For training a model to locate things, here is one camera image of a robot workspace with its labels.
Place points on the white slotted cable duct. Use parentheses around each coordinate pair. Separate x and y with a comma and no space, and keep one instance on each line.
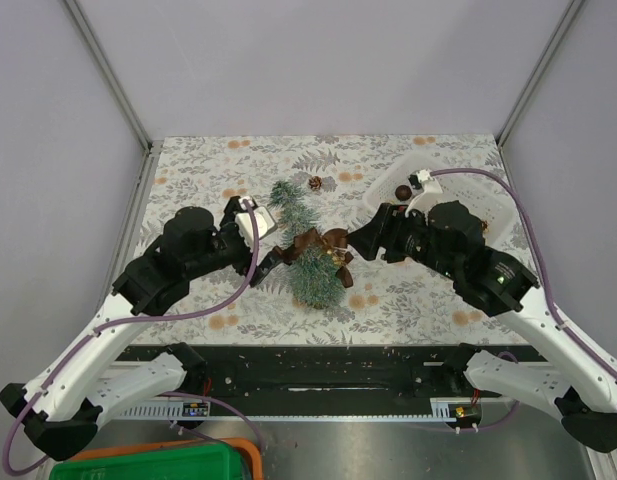
(167,409)

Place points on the small frosted christmas tree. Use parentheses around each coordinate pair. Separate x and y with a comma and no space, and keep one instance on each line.
(317,260)

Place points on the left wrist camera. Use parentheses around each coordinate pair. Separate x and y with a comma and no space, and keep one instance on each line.
(253,219)

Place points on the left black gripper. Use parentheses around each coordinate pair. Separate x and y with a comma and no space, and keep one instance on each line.
(244,265)

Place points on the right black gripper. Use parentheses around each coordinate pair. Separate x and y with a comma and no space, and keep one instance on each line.
(385,229)

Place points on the green plastic bin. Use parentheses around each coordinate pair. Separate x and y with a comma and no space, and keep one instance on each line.
(179,460)

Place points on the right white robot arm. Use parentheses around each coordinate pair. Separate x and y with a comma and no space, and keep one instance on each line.
(581,391)

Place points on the brown ribbon gold berry garland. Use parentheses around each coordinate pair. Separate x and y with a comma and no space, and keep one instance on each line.
(332,243)

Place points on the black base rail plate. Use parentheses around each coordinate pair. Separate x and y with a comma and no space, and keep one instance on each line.
(330,381)

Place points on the dark brown bauble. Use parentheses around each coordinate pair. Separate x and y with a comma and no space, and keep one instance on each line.
(403,193)

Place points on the white plastic basket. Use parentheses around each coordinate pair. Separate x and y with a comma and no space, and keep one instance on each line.
(483,200)

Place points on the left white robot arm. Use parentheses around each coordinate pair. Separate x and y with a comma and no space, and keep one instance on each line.
(62,409)

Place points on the floral patterned mat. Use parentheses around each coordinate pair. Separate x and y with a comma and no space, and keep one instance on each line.
(402,303)

